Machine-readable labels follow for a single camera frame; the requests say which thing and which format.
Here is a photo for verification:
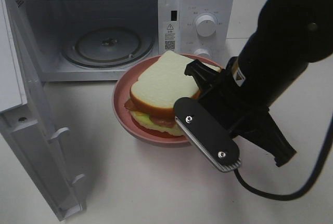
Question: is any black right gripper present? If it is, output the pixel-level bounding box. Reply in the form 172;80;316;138
184;59;296;167

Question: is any toast sandwich with lettuce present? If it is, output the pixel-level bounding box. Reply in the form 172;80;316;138
123;50;223;138

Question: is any pink round plate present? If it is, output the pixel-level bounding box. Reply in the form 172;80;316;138
112;54;221;146

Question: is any white microwave door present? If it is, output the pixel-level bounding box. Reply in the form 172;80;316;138
1;0;83;221

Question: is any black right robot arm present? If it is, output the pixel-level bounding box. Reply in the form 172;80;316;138
174;0;332;172

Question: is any lower white timer knob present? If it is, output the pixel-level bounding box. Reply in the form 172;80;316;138
194;48;212;59

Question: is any upper white power knob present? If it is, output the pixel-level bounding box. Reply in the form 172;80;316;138
195;12;217;37

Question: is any white warning label sticker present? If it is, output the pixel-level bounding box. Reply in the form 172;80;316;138
162;21;179;51

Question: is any glass microwave turntable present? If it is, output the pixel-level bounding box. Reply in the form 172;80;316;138
62;26;155;68

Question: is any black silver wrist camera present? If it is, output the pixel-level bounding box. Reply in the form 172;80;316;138
173;97;241;173

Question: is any black camera cable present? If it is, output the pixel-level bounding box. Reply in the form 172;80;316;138
233;112;333;204

